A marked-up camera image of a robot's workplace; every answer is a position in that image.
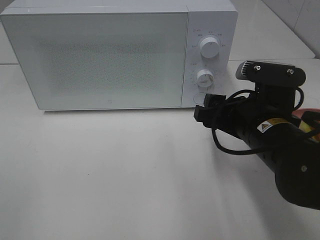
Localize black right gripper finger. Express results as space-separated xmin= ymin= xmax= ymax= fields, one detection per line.
xmin=203 ymin=93 xmax=227 ymax=109
xmin=193 ymin=105 xmax=213 ymax=128

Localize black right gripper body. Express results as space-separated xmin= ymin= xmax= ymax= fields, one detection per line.
xmin=212 ymin=86 xmax=299 ymax=140

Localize round white door button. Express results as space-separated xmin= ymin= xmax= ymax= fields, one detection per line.
xmin=193 ymin=92 xmax=206 ymax=105

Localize pink round plate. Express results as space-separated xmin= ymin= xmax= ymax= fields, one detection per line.
xmin=293 ymin=108 xmax=320 ymax=129

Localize toast sandwich with lettuce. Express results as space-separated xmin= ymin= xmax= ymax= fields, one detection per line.
xmin=299 ymin=120 xmax=320 ymax=143

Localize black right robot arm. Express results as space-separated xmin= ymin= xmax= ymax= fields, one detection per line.
xmin=193 ymin=89 xmax=320 ymax=210

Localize lower white timer knob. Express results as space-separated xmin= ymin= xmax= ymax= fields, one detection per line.
xmin=196 ymin=69 xmax=214 ymax=88

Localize upper white power knob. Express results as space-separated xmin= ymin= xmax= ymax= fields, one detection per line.
xmin=200 ymin=35 xmax=221 ymax=59

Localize white microwave oven body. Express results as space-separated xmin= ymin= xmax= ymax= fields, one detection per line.
xmin=0 ymin=0 xmax=238 ymax=110

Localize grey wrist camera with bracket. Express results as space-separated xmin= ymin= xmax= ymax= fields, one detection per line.
xmin=235 ymin=60 xmax=306 ymax=88

